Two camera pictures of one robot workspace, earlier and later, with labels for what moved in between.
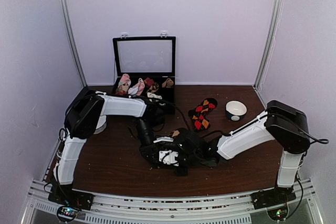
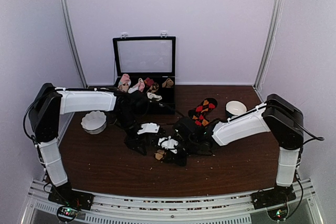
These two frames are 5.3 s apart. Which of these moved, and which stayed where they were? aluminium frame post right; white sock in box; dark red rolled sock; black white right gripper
Moved: black white right gripper
Stayed: dark red rolled sock; white sock in box; aluminium frame post right
